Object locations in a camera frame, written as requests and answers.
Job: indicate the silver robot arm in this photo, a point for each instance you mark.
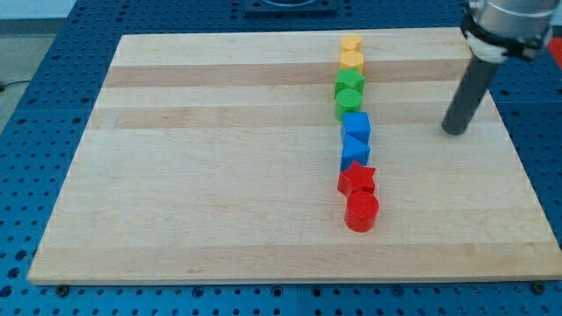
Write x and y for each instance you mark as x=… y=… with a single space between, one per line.
x=498 y=29

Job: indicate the yellow heart block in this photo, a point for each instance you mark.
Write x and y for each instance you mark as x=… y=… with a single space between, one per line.
x=351 y=42

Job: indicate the wooden board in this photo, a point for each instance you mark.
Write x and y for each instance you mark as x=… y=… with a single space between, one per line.
x=214 y=158

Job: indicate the blue triangle block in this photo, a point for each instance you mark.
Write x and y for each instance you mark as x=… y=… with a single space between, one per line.
x=353 y=150

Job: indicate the red star block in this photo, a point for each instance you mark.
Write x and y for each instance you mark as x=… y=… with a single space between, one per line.
x=356 y=177

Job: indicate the blue cube block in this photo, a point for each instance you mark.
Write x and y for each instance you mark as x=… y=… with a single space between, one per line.
x=356 y=125

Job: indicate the green cylinder block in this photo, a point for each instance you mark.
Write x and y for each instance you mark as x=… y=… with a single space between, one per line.
x=347 y=100

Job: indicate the red cylinder block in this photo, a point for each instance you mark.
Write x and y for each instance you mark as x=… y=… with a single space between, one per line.
x=361 y=211

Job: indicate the green star block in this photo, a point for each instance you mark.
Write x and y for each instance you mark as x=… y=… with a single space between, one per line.
x=349 y=78

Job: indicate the yellow hexagon block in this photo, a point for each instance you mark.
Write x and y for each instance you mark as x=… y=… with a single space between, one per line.
x=352 y=59

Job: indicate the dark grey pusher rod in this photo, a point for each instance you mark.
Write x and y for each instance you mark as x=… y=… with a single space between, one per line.
x=473 y=85

